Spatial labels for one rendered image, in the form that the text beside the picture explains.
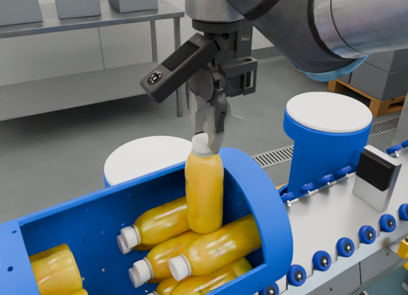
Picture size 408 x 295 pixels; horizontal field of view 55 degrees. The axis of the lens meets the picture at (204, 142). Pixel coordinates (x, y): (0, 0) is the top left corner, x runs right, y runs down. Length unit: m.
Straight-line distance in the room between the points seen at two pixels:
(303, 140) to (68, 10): 2.17
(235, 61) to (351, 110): 0.86
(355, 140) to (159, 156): 0.62
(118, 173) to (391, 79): 2.94
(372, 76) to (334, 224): 2.73
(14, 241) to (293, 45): 0.46
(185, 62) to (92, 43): 3.40
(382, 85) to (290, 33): 3.25
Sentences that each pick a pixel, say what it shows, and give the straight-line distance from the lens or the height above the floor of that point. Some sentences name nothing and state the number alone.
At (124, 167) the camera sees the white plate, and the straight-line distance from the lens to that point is 1.06.
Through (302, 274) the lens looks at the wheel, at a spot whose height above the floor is 0.97.
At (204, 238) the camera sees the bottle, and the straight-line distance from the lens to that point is 0.72.
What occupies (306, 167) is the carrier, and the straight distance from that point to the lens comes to 1.34.
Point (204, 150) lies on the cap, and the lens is 0.63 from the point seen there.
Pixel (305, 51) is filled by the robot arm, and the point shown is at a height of 1.51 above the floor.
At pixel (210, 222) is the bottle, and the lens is 0.71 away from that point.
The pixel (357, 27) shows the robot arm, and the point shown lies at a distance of 0.36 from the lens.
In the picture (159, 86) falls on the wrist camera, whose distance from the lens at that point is 0.54.
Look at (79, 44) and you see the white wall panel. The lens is 3.91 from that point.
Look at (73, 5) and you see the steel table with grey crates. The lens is 3.05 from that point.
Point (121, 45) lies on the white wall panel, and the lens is 3.99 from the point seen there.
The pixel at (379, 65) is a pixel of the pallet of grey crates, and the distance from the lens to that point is 3.65.
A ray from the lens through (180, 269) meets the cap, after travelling 0.70.
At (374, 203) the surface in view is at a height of 0.94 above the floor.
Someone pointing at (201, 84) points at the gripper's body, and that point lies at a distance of 0.58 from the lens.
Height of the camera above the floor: 1.65
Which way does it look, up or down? 32 degrees down
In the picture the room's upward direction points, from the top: straight up
